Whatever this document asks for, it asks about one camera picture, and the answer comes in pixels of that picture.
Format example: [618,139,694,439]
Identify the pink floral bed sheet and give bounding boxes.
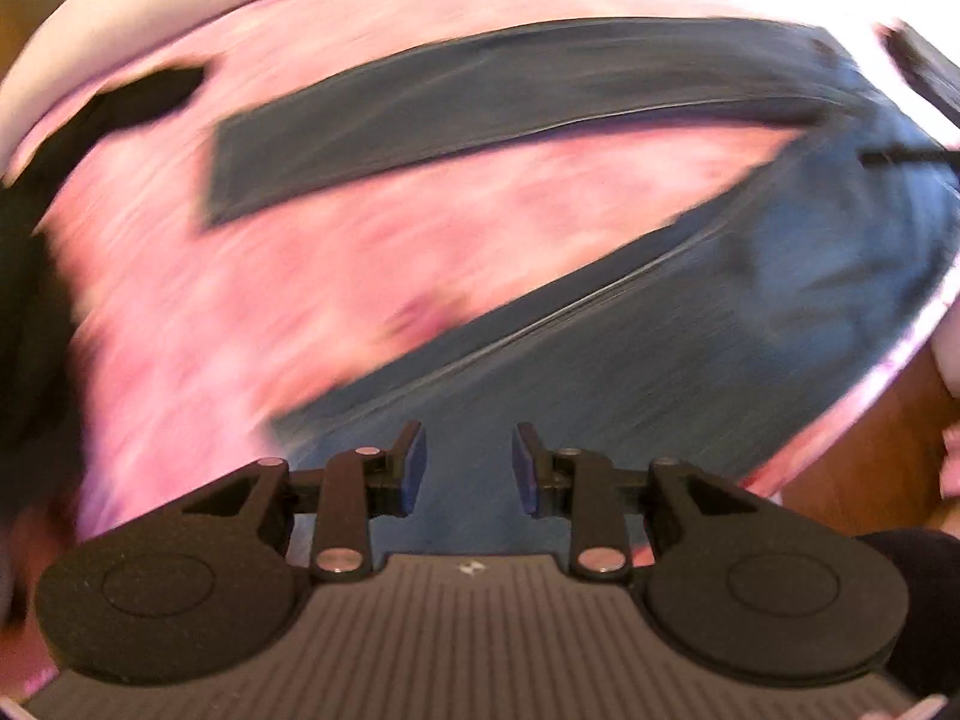
[0,7,953,698]

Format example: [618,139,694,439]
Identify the black garment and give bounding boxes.
[0,64,207,533]

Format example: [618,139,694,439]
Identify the blue denim jeans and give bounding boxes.
[202,15,960,571]

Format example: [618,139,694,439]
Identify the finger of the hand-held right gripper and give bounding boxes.
[877,21,960,128]

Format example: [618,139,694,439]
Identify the person's dark clothing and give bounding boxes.
[855,529,960,698]

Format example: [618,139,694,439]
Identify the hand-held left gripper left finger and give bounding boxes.
[180,420,428,582]

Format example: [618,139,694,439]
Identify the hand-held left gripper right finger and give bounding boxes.
[511,421,758,582]

